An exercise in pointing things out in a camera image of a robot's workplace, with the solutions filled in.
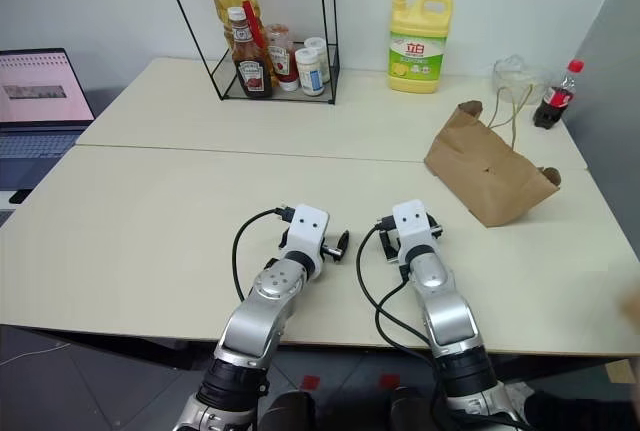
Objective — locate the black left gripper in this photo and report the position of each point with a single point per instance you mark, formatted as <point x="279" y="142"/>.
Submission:
<point x="330" y="251"/>

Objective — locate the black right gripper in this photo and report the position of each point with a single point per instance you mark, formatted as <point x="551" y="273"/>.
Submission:
<point x="397" y="257"/>

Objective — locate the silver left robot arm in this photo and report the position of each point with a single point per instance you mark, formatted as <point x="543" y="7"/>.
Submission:
<point x="260" y="321"/>

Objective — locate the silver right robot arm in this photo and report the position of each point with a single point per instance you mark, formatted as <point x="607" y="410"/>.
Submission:
<point x="450" y="316"/>

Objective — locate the brown paper bag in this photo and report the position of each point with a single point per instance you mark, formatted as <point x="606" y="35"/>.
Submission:
<point x="487" y="171"/>

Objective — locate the clear plastic bag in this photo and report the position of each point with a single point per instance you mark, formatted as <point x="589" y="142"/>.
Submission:
<point x="520" y="76"/>

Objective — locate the red floor tape square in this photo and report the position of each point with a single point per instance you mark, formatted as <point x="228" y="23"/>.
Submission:
<point x="310" y="382"/>

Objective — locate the white seasoning jar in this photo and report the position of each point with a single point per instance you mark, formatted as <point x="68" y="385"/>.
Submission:
<point x="310" y="73"/>
<point x="320" y="51"/>

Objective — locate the dark rounded shape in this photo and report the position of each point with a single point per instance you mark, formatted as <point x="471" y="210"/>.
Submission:
<point x="412" y="411"/>
<point x="292" y="413"/>

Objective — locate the large ketchup bottle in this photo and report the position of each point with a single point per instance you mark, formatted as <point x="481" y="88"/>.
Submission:
<point x="252" y="73"/>

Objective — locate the yellow dish detergent bottle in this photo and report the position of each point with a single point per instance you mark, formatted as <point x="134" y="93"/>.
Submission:
<point x="417" y="51"/>

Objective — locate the small ketchup bottle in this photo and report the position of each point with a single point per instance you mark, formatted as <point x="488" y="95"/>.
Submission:
<point x="282" y="58"/>

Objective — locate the cola bottle red cap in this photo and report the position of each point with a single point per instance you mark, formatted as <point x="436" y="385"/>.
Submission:
<point x="552" y="101"/>

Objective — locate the tan cardboard piece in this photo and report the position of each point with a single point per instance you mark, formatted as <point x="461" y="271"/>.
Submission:
<point x="621" y="371"/>

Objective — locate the open laptop computer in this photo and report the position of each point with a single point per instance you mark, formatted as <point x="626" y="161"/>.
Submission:
<point x="35" y="101"/>

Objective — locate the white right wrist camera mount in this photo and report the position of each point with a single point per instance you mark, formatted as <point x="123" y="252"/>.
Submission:
<point x="412" y="226"/>

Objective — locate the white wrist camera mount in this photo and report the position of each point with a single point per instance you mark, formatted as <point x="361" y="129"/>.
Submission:
<point x="412" y="226"/>
<point x="307" y="231"/>

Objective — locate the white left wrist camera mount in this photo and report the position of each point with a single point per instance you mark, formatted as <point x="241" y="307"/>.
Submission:
<point x="307" y="231"/>

